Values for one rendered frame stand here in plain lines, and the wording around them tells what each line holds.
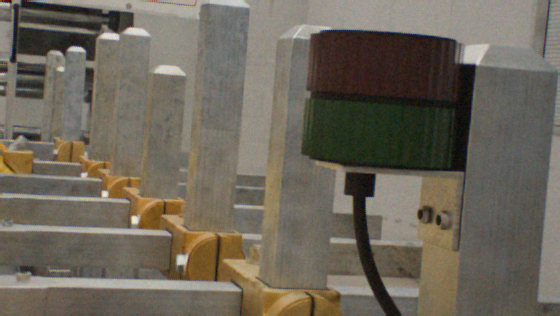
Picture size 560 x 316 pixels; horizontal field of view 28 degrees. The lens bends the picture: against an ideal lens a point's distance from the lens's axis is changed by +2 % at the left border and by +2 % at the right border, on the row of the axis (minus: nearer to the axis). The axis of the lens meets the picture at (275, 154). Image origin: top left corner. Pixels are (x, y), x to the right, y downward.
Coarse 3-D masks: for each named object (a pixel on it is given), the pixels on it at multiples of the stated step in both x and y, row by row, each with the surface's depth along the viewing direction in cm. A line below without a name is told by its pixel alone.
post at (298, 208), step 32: (288, 32) 69; (288, 64) 67; (288, 96) 67; (288, 128) 67; (288, 160) 67; (288, 192) 67; (320, 192) 67; (288, 224) 67; (320, 224) 68; (288, 256) 67; (320, 256) 68; (320, 288) 68
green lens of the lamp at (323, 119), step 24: (312, 120) 42; (336, 120) 41; (360, 120) 41; (384, 120) 40; (408, 120) 40; (432, 120) 41; (456, 120) 42; (312, 144) 42; (336, 144) 41; (360, 144) 41; (384, 144) 40; (408, 144) 41; (432, 144) 41
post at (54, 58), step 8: (48, 56) 258; (56, 56) 259; (48, 64) 258; (56, 64) 259; (48, 72) 259; (48, 80) 259; (48, 88) 259; (48, 96) 259; (48, 104) 259; (48, 112) 259; (48, 120) 259; (48, 128) 259; (48, 136) 260; (40, 160) 260
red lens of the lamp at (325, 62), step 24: (312, 48) 42; (336, 48) 41; (360, 48) 40; (384, 48) 40; (408, 48) 40; (432, 48) 41; (456, 48) 41; (312, 72) 42; (336, 72) 41; (360, 72) 40; (384, 72) 40; (408, 72) 40; (432, 72) 41; (456, 72) 42; (408, 96) 40; (432, 96) 41; (456, 96) 42
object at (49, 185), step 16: (0, 176) 139; (16, 176) 140; (32, 176) 141; (48, 176) 143; (64, 176) 144; (16, 192) 140; (32, 192) 141; (48, 192) 141; (64, 192) 142; (80, 192) 142; (96, 192) 143; (240, 192) 148; (256, 192) 149
